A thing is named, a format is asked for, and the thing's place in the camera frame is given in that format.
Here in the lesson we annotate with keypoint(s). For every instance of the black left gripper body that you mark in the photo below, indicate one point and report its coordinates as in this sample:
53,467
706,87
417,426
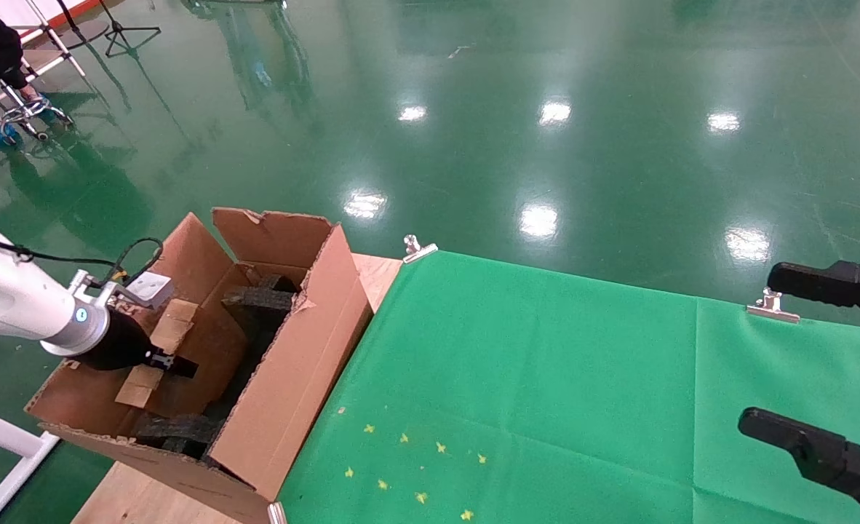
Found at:
117,349

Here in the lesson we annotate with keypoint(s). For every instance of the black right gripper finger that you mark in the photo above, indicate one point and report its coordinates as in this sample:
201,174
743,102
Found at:
830,282
823,455

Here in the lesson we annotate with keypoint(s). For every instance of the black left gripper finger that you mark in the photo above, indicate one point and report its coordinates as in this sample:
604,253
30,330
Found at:
177,365

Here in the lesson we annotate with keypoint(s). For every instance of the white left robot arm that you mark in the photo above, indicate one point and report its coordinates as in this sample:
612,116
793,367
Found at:
8,298

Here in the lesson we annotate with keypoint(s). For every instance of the large open cardboard carton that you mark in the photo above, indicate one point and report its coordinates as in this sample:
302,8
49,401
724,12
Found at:
292,393

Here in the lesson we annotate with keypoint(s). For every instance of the black foam packing block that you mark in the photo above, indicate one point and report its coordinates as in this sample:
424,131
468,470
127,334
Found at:
255,306
182,429

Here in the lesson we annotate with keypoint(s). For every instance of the green cloth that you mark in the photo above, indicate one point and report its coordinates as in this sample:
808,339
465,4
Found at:
619,400

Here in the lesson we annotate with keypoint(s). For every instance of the metal wheeled chair base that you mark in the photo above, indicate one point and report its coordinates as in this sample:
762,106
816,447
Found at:
30,109

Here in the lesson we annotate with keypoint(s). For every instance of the stand with round base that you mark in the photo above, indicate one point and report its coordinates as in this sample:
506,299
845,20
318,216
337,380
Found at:
88,33

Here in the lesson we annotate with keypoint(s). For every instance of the black tripod stand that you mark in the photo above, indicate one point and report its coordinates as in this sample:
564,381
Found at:
118,30

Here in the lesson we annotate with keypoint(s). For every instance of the white rack with orange edge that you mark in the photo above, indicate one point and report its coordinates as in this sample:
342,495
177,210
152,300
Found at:
19,11

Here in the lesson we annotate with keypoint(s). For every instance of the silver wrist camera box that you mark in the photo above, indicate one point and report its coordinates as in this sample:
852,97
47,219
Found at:
152,290

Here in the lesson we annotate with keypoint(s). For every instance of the white metal frame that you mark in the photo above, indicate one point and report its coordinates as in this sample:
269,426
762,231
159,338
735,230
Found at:
1,433

